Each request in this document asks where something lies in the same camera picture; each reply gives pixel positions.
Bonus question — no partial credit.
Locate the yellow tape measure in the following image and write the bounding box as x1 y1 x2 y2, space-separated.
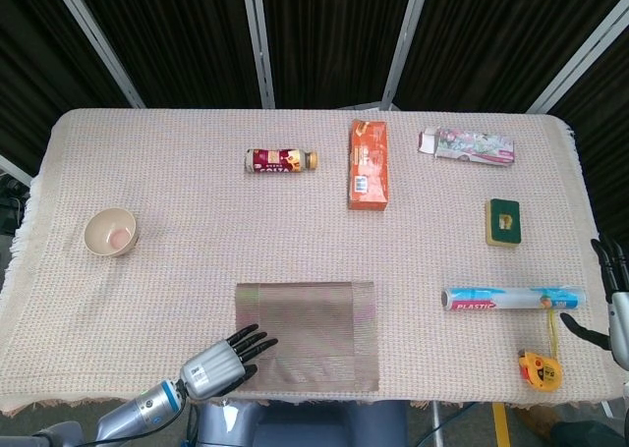
516 309 563 395

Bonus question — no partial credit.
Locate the light brown bowl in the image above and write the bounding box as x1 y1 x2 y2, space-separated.
83 206 140 258

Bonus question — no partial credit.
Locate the white screen frame post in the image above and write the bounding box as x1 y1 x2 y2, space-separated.
240 0 277 110
524 0 629 115
379 0 434 111
0 153 34 186
47 0 147 110

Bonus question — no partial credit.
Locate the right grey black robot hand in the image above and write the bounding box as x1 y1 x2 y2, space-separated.
559 238 629 370

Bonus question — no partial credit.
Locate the brown woven placemat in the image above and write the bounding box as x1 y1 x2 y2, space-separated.
234 280 382 395

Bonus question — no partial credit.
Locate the dark pleated curtain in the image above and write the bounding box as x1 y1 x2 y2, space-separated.
0 0 629 251

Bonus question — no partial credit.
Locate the beige woven tablecloth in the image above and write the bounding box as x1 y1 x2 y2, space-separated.
0 107 629 417

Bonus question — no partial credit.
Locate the pink floral carton box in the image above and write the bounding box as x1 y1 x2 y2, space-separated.
417 126 518 168

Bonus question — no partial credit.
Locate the green yellow sponge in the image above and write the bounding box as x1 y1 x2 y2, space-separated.
485 197 524 249

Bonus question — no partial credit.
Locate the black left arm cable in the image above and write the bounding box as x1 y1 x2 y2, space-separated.
63 381 199 447

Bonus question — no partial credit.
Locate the white metal table leg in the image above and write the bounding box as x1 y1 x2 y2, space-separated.
430 400 446 447

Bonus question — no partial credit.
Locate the orange carton box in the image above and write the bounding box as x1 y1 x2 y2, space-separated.
347 118 391 213

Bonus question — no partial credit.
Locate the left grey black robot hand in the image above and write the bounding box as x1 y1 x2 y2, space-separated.
178 323 279 402

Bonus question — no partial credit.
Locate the blue plastic wrap roll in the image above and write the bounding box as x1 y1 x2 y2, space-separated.
439 285 588 313

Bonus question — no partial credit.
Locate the red Costa coffee bottle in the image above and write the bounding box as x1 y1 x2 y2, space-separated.
243 146 320 176

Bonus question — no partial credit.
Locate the grey blue robot torso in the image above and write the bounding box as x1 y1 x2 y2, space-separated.
188 399 410 447

